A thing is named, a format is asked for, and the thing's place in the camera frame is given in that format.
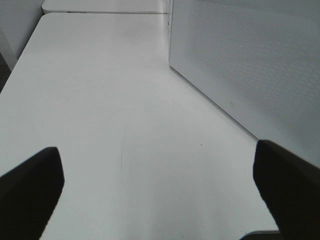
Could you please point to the white microwave door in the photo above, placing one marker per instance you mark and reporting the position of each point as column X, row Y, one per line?
column 259, row 60

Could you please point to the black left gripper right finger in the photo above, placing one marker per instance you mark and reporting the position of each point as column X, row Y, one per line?
column 290, row 188

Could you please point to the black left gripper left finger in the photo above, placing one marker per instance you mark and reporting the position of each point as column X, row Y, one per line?
column 29, row 194

